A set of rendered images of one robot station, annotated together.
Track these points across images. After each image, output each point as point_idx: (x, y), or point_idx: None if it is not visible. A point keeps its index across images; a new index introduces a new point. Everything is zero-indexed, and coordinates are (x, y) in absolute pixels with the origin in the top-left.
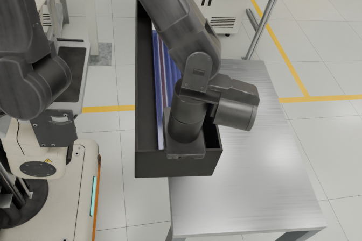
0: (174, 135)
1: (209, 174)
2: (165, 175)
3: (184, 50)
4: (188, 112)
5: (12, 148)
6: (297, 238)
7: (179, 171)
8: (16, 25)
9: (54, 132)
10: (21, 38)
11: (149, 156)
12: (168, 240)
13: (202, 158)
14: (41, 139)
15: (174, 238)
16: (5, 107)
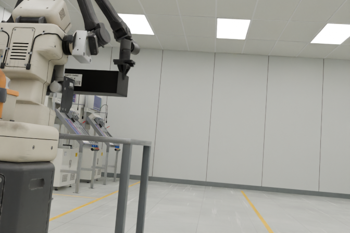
0: (127, 57)
1: (126, 95)
2: (121, 93)
3: (124, 26)
4: (130, 44)
5: (46, 118)
6: (148, 159)
7: (123, 90)
8: (96, 16)
9: (67, 97)
10: (98, 20)
11: (120, 75)
12: (126, 157)
13: (126, 81)
14: (63, 103)
15: (130, 143)
16: (103, 37)
